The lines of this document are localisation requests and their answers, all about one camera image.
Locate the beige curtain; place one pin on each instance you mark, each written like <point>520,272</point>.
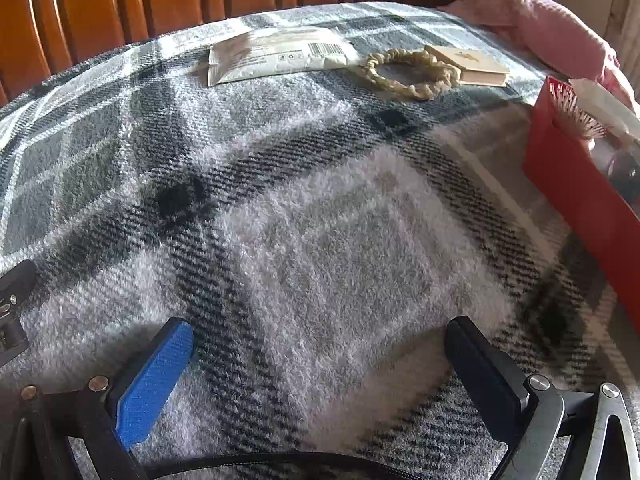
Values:
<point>625,10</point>

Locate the red container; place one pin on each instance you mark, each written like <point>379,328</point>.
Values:
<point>575,200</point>

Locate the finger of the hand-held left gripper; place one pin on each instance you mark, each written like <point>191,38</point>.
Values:
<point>15,280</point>

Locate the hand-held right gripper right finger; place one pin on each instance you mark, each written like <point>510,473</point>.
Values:
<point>480,370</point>

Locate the pink pillow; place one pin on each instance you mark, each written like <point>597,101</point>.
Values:
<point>540,20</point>

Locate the grey plaid blanket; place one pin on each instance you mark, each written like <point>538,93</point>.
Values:
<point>300,220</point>

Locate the pink hairbrush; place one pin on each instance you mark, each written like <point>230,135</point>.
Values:
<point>575,110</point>

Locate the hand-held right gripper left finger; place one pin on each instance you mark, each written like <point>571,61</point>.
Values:
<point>155,385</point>

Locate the white packet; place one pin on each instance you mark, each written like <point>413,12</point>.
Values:
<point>270,55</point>

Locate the beige card box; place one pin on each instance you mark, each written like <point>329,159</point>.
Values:
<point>475,62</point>

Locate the white printed tube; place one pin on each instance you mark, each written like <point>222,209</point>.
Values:
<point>610,105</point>

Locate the beige scrunchie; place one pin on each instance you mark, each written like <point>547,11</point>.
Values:
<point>395,91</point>

